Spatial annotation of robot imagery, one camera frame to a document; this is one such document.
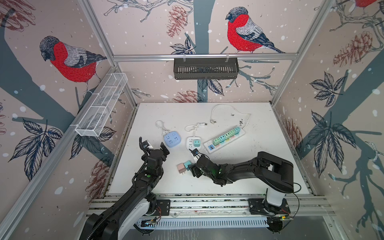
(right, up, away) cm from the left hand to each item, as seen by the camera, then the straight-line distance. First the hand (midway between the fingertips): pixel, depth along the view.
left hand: (156, 146), depth 83 cm
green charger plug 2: (+43, +5, +10) cm, 44 cm away
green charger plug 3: (+46, +6, +12) cm, 48 cm away
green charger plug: (+35, +1, +8) cm, 36 cm away
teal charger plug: (+23, +1, +6) cm, 24 cm away
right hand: (+20, -12, +3) cm, 23 cm away
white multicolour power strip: (+31, -2, +9) cm, 32 cm away
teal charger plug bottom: (+39, +3, +9) cm, 40 cm away
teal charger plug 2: (+50, +8, +12) cm, 52 cm away
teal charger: (+17, -12, +4) cm, 21 cm away
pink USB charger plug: (+14, -13, +2) cm, 19 cm away
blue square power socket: (+7, +2, +14) cm, 16 cm away
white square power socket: (+18, 0, +12) cm, 22 cm away
